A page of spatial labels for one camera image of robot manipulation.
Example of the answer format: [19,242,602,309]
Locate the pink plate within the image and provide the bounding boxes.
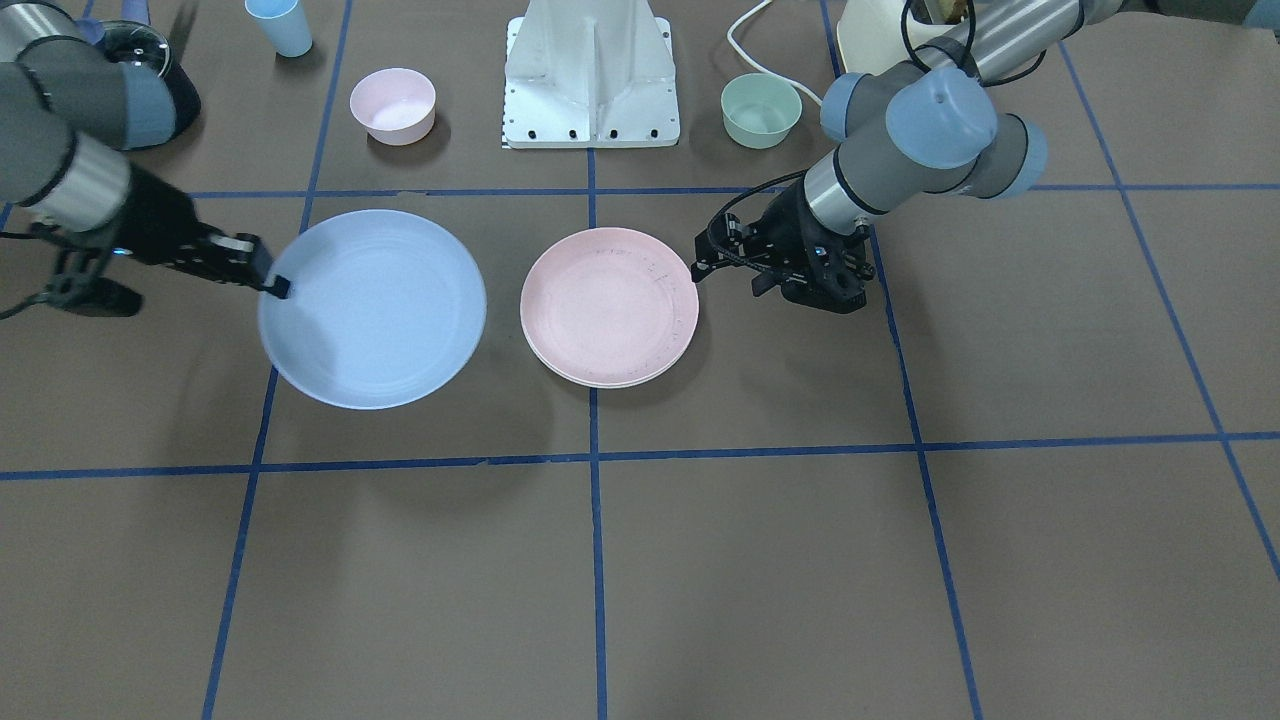
[518,227,700,352]

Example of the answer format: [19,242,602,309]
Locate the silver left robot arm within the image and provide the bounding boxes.
[690,1,1121,314]

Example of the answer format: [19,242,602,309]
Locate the blue plate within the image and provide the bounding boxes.
[257,209,488,410]

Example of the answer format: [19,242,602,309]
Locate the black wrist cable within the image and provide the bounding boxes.
[694,172,813,263]
[0,225,70,322]

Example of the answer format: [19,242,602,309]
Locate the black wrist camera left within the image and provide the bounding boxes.
[780,252,876,315]

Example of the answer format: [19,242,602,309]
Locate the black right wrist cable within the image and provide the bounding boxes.
[0,225,70,322]

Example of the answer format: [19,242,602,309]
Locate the green bowl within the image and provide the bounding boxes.
[719,73,803,150]

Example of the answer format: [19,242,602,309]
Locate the cream toaster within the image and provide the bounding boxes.
[835,1,970,74]

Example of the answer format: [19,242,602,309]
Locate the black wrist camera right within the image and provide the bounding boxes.
[44,242,145,318]

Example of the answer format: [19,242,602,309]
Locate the white toaster cable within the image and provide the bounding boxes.
[727,0,823,111]

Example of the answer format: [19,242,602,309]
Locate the cream plate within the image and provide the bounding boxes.
[530,345,689,389]

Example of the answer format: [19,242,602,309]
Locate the dark blue lidded pot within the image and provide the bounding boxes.
[76,1,202,150]

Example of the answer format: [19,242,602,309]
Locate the pink bowl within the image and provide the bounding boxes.
[349,67,438,147]

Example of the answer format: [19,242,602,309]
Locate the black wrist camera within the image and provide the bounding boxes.
[780,252,876,315]
[44,242,145,318]

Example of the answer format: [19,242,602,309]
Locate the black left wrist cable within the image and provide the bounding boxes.
[694,172,813,263]

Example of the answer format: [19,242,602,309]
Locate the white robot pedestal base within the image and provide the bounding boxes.
[500,1,682,150]

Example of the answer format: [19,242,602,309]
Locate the light blue cup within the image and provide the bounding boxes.
[244,0,314,58]

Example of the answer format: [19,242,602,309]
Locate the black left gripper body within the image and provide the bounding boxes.
[716,184,877,299]

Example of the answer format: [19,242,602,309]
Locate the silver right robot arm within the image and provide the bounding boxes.
[3,1,291,316]

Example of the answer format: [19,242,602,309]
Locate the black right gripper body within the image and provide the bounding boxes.
[110,165,262,286]

